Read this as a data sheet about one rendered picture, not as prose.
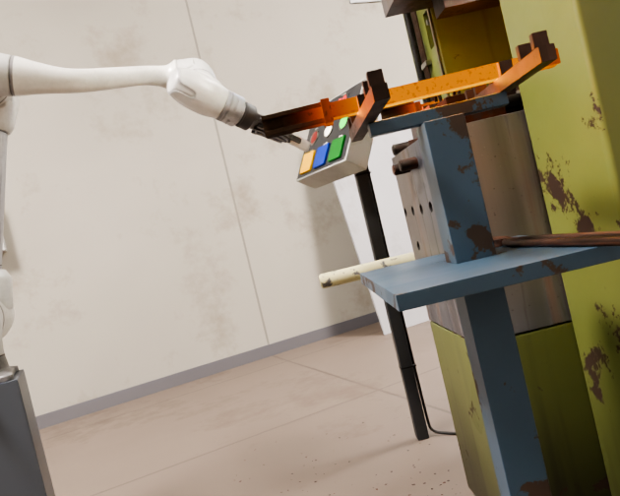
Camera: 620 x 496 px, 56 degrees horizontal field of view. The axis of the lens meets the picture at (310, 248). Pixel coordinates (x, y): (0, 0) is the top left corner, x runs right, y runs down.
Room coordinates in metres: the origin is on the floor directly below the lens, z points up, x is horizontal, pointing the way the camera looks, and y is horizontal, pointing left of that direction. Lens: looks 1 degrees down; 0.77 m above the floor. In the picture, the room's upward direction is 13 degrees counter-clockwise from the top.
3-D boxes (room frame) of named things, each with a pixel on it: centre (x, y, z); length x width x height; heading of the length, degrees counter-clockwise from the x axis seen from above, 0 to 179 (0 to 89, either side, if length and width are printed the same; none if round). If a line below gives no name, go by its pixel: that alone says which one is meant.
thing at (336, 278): (1.79, -0.23, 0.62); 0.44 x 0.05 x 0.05; 93
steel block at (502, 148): (1.40, -0.56, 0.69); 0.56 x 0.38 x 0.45; 93
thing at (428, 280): (0.88, -0.23, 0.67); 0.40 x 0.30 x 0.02; 1
